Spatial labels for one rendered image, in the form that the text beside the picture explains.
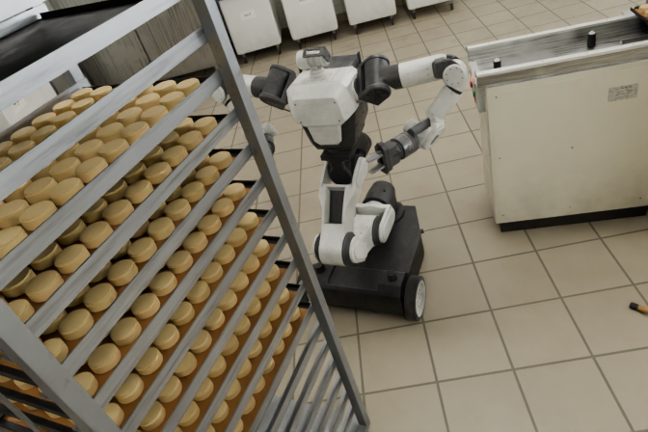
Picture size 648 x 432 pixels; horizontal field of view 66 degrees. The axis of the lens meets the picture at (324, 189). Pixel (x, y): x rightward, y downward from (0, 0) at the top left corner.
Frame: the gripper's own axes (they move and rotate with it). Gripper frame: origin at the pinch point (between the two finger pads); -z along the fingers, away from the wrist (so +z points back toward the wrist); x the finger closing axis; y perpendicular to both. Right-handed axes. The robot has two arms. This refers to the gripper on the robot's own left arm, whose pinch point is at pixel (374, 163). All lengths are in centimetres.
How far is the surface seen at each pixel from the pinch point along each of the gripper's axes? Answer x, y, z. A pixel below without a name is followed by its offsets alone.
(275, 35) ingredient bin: -60, -366, 160
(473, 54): 2, -27, 85
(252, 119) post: 53, 32, -51
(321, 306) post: -8, 33, -50
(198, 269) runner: 36, 45, -77
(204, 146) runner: 54, 37, -64
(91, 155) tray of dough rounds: 63, 37, -83
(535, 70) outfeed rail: 3, 9, 80
